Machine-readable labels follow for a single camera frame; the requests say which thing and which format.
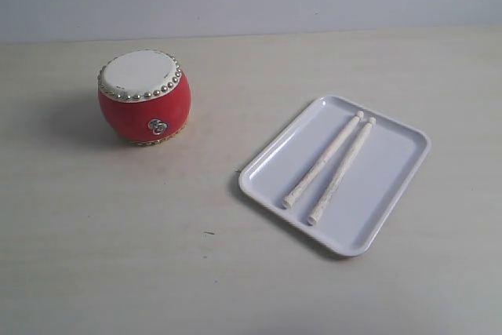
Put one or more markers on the wooden drumstick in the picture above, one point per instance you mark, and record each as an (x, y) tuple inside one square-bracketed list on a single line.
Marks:
[(345, 164), (290, 199)]

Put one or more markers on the red small drum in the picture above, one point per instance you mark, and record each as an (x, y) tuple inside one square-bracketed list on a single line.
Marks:
[(144, 96)]

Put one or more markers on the white plastic tray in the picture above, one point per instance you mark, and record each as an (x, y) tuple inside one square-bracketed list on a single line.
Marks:
[(370, 189)]

